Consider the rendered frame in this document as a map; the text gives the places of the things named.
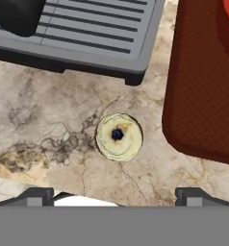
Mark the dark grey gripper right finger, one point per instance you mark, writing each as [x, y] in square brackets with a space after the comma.
[193, 197]

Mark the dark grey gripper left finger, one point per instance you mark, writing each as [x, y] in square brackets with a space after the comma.
[36, 197]

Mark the white bowl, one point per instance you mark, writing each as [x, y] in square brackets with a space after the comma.
[82, 201]

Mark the cream frosted cupcake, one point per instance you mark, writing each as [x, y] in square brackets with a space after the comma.
[119, 136]

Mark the dark brown tray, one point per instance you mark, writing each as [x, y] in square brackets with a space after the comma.
[203, 80]

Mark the grey slotted appliance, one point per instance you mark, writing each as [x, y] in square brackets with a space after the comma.
[87, 32]

